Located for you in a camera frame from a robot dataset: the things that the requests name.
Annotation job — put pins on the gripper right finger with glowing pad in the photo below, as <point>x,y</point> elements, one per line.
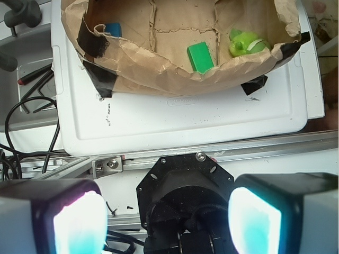
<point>284,213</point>

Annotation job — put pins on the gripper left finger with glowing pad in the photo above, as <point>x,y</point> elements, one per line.
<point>52,216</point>

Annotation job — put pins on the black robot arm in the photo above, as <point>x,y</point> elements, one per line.
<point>185,206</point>

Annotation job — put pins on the green block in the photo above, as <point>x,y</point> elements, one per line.
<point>200,57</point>

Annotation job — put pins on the blue block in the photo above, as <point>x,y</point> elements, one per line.
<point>114,29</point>

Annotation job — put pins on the black allen key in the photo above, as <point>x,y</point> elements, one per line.
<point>38,86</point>

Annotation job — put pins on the green plush toy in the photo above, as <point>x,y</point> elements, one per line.
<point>246,43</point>

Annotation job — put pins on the brown paper bag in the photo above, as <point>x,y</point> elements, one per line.
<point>151,58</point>

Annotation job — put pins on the aluminium frame rail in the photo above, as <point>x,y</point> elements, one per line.
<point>278,154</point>

